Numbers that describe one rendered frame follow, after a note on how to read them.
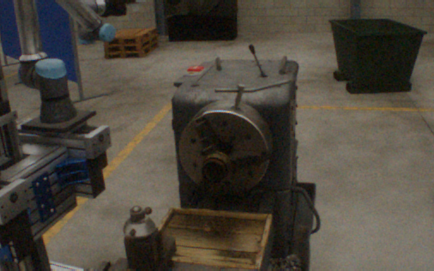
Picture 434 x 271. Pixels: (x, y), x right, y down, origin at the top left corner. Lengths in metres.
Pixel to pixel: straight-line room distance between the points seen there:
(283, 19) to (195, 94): 9.79
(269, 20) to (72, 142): 9.92
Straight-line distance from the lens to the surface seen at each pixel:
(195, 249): 1.42
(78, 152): 1.80
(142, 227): 1.07
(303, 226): 2.15
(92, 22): 1.89
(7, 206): 1.44
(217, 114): 1.51
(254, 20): 11.49
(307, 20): 11.40
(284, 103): 1.63
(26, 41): 1.91
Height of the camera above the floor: 1.71
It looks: 21 degrees down
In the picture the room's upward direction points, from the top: 3 degrees counter-clockwise
